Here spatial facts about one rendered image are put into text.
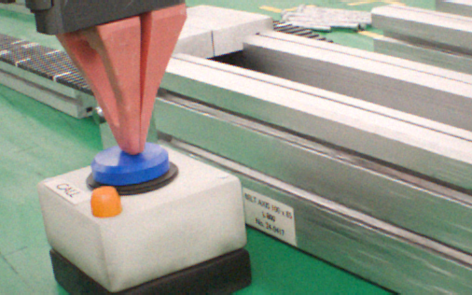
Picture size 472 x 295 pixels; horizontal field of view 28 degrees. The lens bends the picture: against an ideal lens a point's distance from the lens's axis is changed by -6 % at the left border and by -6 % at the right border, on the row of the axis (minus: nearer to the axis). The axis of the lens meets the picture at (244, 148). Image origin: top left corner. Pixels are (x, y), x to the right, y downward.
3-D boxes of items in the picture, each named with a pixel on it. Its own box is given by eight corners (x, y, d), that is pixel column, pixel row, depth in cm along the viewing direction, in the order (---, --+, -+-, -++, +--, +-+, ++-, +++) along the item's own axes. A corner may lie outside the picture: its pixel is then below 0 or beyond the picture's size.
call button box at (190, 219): (53, 281, 52) (32, 175, 50) (199, 231, 57) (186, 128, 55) (119, 336, 45) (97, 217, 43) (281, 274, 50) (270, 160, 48)
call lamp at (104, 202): (86, 211, 45) (82, 188, 44) (113, 203, 46) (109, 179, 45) (100, 220, 44) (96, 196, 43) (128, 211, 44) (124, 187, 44)
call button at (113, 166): (82, 190, 49) (76, 154, 49) (147, 170, 51) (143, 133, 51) (118, 211, 46) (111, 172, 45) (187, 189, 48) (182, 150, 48)
